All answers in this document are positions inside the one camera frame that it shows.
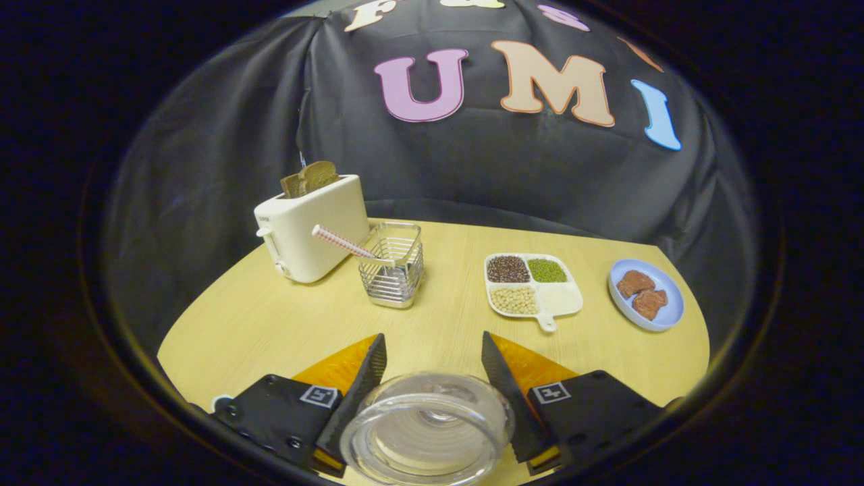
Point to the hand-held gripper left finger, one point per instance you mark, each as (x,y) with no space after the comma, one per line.
(283,415)

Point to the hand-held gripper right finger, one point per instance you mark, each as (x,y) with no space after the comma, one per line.
(594,408)

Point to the clear plastic juice bottle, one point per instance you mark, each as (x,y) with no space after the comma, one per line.
(425,432)

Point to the white divided tray with beans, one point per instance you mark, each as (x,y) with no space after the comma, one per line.
(563,297)

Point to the brown meat piece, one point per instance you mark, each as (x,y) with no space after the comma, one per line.
(634,283)
(650,304)

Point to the light blue plate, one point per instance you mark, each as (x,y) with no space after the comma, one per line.
(671,307)

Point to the white toaster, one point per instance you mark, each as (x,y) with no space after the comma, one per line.
(310,250)

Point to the wooden table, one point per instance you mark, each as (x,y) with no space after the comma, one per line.
(445,324)

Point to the red white striped straw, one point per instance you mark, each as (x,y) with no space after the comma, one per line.
(341,241)

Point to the brown toast slice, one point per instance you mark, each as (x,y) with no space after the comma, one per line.
(320,175)
(290,186)

